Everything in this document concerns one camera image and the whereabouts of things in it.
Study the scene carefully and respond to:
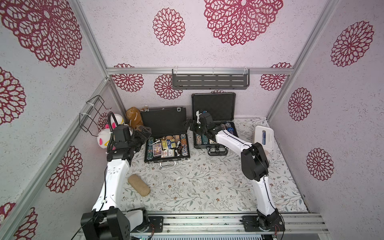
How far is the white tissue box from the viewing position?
97 cm

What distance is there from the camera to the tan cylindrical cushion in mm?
833

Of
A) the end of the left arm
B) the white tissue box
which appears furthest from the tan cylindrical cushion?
the white tissue box

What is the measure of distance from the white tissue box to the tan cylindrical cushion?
74 centimetres

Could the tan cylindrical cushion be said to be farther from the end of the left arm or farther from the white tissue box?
the white tissue box
